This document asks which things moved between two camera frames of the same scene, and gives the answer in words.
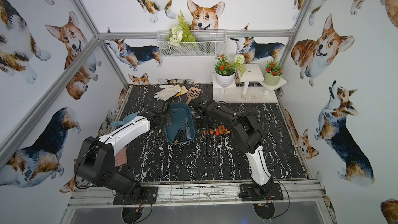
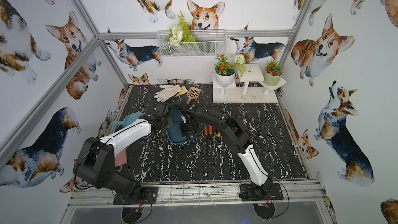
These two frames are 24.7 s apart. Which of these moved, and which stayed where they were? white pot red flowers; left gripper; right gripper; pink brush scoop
Moved: right gripper
Stayed: pink brush scoop; left gripper; white pot red flowers
